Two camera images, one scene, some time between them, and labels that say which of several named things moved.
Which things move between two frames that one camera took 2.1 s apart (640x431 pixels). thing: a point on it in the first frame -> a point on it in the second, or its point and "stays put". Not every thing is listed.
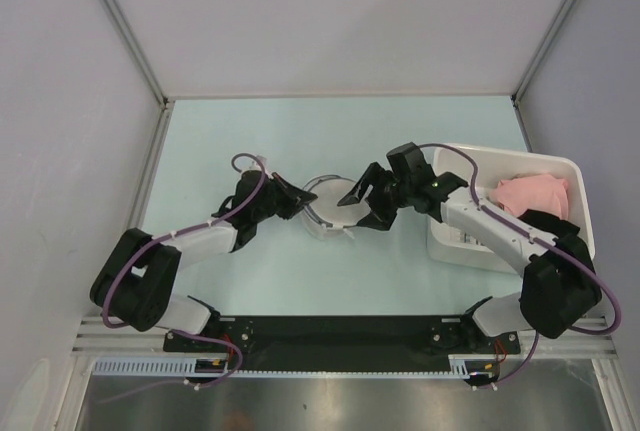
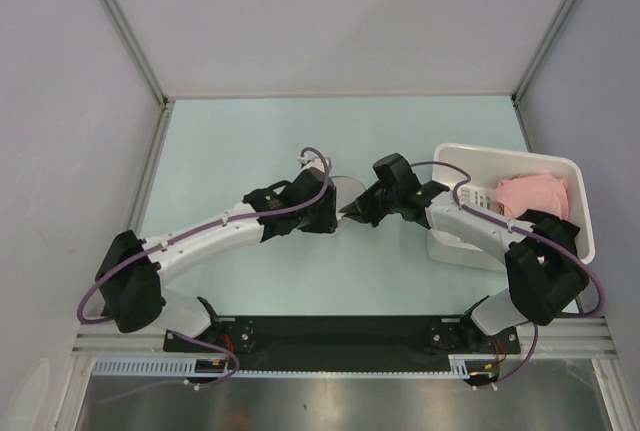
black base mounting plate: [345, 342] stays put
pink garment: [533, 192] stays put
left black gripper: [289, 209] -> [328, 222]
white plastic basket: [453, 246] stays put
